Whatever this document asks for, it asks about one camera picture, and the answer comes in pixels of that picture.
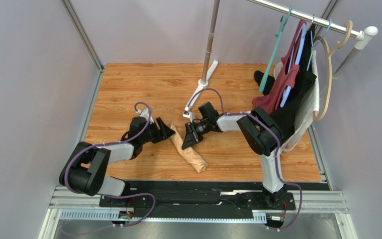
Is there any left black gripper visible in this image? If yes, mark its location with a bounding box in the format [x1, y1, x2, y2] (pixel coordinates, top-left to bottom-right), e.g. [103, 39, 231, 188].
[140, 117, 176, 144]

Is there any beige cloth napkin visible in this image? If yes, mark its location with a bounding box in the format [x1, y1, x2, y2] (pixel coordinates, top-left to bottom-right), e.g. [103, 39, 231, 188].
[170, 123, 208, 173]

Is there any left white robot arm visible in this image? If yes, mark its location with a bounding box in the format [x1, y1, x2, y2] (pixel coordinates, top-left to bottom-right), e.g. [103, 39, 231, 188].
[59, 117, 175, 197]

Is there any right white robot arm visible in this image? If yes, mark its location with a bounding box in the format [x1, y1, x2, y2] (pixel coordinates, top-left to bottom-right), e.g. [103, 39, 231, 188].
[182, 102, 284, 195]

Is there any black garment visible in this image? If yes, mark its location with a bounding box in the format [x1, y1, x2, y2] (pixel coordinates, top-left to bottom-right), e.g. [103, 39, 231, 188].
[262, 30, 314, 139]

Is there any maroon shirt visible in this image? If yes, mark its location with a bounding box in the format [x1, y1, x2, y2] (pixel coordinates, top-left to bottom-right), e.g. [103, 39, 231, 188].
[252, 20, 307, 114]

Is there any white towel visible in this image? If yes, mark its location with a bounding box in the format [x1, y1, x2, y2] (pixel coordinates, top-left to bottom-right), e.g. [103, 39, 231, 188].
[281, 50, 320, 152]

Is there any beige wooden hanger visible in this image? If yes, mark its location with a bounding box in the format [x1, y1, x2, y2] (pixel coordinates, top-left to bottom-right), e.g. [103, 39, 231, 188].
[313, 20, 353, 121]

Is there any light blue hanger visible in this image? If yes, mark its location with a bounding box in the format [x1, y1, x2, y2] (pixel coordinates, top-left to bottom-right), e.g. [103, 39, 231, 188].
[280, 22, 320, 108]

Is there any teal plastic hanger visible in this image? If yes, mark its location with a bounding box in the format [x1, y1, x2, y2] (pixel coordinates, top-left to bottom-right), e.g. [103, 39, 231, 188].
[259, 5, 293, 93]

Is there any metal clothes rack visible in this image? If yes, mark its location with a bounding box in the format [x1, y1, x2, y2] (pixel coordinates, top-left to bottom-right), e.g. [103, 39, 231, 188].
[186, 0, 379, 110]

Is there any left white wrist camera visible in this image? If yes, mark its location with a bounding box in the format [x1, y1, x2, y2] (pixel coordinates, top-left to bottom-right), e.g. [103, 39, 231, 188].
[136, 108, 154, 124]

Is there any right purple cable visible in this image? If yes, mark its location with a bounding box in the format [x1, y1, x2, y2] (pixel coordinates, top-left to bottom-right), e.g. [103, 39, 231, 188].
[185, 88, 303, 232]

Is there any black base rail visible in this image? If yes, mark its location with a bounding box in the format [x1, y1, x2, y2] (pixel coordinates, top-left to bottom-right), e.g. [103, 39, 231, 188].
[94, 181, 330, 220]

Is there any aluminium frame post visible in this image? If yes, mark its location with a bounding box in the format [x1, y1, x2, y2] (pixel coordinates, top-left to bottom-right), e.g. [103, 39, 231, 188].
[60, 0, 104, 73]

